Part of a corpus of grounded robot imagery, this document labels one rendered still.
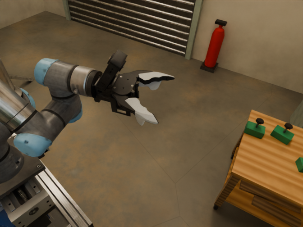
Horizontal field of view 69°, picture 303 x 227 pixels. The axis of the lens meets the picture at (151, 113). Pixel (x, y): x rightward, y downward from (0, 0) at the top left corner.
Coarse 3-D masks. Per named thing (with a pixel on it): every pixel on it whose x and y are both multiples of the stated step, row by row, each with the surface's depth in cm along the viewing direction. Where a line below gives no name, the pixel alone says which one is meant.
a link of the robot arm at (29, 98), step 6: (0, 60) 67; (0, 66) 67; (0, 72) 67; (6, 72) 70; (0, 78) 68; (6, 78) 70; (12, 84) 74; (18, 90) 76; (24, 90) 81; (24, 96) 80; (30, 96) 82; (30, 102) 81
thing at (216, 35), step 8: (224, 24) 241; (216, 32) 248; (224, 32) 250; (216, 40) 252; (208, 48) 266; (216, 48) 258; (208, 56) 269; (216, 56) 267; (208, 64) 275; (216, 64) 283
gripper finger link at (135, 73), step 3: (132, 72) 57; (135, 72) 57; (138, 72) 57; (141, 72) 57; (144, 72) 57; (147, 72) 57; (135, 75) 56; (138, 75) 56; (138, 78) 56; (138, 81) 57
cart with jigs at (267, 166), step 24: (264, 120) 150; (240, 144) 134; (264, 144) 135; (288, 144) 136; (240, 168) 122; (264, 168) 123; (288, 168) 124; (240, 192) 149; (264, 192) 148; (288, 192) 114; (264, 216) 139; (288, 216) 138
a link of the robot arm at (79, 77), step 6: (78, 66) 56; (78, 72) 55; (84, 72) 55; (90, 72) 55; (72, 78) 54; (78, 78) 54; (84, 78) 54; (72, 84) 55; (78, 84) 54; (84, 84) 54; (72, 90) 56; (78, 90) 56; (84, 90) 55
